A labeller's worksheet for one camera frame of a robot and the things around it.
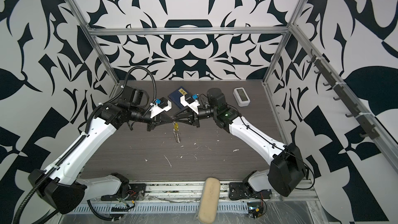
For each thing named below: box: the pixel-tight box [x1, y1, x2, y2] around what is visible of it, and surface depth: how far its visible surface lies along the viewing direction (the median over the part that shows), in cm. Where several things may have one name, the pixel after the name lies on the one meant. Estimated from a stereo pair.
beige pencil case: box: [196, 176, 221, 224], surface depth 70 cm
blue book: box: [167, 86, 190, 109], surface depth 114 cm
